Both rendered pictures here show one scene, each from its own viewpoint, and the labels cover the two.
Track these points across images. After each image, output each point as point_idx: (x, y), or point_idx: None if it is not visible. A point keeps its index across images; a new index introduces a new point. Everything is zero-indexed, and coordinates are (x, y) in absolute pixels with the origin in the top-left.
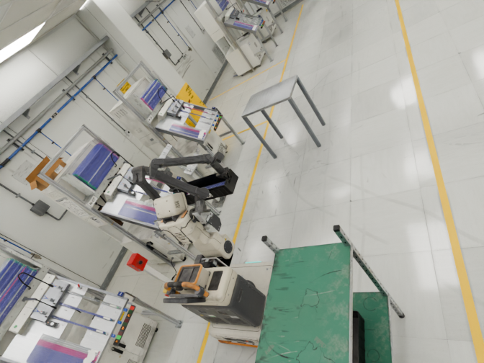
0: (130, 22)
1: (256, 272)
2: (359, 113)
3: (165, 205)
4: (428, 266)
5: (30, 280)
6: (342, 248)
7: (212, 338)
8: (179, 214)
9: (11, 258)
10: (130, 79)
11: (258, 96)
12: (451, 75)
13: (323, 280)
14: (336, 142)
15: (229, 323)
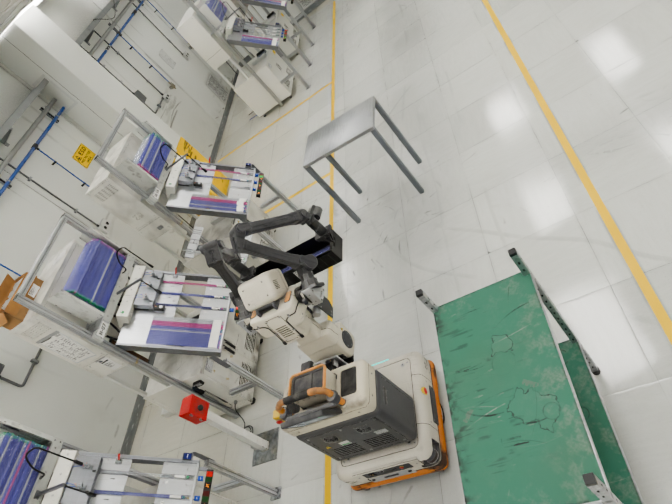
0: (81, 54)
1: (386, 374)
2: (467, 137)
3: (259, 289)
4: (611, 304)
5: (41, 463)
6: (521, 279)
7: (339, 493)
8: (279, 299)
9: (5, 432)
10: (90, 144)
11: (320, 134)
12: (575, 70)
13: (509, 320)
14: (445, 181)
15: (370, 449)
